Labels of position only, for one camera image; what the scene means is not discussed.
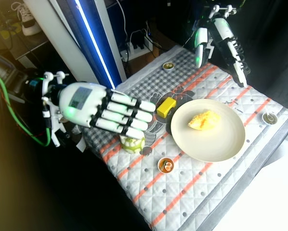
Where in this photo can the white shoe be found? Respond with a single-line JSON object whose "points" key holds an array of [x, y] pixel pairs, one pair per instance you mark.
{"points": [[28, 21]]}

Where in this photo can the small white patterned bowl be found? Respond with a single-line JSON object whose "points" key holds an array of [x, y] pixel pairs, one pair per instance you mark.
{"points": [[269, 118]]}

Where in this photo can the yellow toy block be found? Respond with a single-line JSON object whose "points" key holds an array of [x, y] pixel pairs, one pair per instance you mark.
{"points": [[166, 106]]}

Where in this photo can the white power strip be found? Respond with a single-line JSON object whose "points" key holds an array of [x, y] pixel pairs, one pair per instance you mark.
{"points": [[134, 51]]}

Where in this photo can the cream round plate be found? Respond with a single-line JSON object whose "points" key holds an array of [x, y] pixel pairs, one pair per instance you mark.
{"points": [[213, 146]]}

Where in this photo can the bag of yellow beads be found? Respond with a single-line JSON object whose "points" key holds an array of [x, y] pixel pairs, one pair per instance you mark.
{"points": [[203, 120]]}

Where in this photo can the white post with blue light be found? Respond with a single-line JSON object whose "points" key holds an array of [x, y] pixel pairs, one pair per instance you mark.
{"points": [[52, 36]]}

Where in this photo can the small bowl with egg soup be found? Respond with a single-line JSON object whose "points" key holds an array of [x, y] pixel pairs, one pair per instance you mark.
{"points": [[166, 165]]}

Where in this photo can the black power adapter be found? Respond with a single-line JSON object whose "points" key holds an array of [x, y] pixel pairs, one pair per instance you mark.
{"points": [[137, 39]]}

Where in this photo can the small bowl with flower garnish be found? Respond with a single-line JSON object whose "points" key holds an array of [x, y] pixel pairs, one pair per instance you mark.
{"points": [[168, 65]]}

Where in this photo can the grey quilt with printed bear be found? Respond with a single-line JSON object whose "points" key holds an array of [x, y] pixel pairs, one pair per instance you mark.
{"points": [[187, 192]]}

